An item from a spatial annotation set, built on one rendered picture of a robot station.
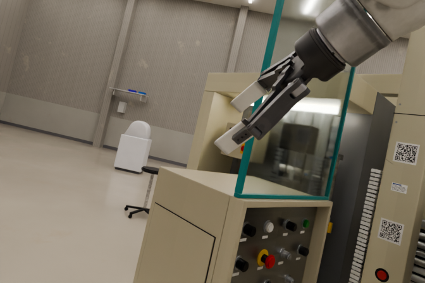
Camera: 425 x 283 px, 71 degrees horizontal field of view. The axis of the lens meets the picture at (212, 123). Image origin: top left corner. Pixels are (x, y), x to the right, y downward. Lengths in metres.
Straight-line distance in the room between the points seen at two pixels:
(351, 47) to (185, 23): 12.35
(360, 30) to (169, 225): 0.80
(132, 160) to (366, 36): 7.87
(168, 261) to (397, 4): 0.88
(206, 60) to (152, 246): 11.22
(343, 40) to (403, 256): 1.01
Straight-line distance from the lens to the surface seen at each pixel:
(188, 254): 0.94
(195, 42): 12.37
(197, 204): 0.92
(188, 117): 11.79
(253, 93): 0.57
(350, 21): 0.42
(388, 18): 0.42
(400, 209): 1.30
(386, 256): 1.33
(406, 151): 1.30
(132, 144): 8.13
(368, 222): 1.34
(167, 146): 11.90
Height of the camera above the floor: 1.41
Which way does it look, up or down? 2 degrees up
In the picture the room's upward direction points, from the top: 13 degrees clockwise
